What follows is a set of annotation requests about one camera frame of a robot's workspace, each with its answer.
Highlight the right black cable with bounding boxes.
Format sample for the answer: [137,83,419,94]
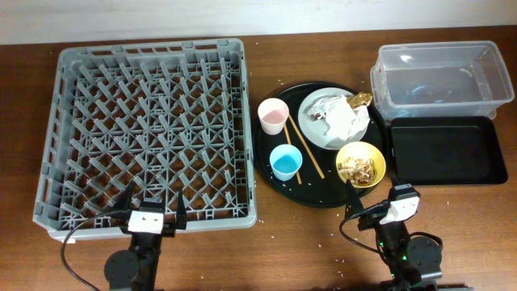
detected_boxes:
[338,201,395,268]

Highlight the pink cup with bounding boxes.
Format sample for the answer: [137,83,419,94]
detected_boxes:
[258,98,289,135]

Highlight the yellow bowl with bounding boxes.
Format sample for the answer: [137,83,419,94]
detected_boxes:
[335,141,387,188]

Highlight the brown food piece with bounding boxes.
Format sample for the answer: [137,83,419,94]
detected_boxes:
[347,92,373,109]

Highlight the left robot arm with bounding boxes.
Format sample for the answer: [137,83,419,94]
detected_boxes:
[104,181,187,290]

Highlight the food scraps in bowl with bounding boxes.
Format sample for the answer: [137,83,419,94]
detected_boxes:
[337,157,376,186]

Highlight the black cable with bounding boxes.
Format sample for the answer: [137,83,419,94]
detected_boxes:
[338,201,395,268]
[60,209,124,291]

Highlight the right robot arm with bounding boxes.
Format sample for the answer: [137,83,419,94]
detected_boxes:
[339,175,469,291]

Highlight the long wooden chopstick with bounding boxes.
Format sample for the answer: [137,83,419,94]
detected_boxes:
[288,114,325,179]

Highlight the blue cup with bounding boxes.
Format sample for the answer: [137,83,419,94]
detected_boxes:
[269,144,303,182]

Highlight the round black tray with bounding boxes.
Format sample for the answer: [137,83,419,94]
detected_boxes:
[253,81,389,209]

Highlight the grey plate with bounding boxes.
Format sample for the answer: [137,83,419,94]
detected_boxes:
[297,87,370,150]

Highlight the left black cable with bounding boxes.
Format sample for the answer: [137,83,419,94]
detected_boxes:
[60,209,124,291]

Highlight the clear plastic bin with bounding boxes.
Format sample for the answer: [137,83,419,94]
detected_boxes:
[370,40,515,122]

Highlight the grey dishwasher rack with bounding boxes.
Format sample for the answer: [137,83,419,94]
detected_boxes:
[32,38,257,240]

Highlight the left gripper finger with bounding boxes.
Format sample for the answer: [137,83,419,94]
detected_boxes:
[112,181,136,210]
[175,189,187,230]

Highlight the crumpled white napkin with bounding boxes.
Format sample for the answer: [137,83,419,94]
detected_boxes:
[309,95,370,140]

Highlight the black rectangular tray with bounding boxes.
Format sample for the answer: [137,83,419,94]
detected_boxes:
[390,116,508,186]

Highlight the short wooden chopstick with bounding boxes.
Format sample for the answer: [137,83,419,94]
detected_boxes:
[284,125,302,185]

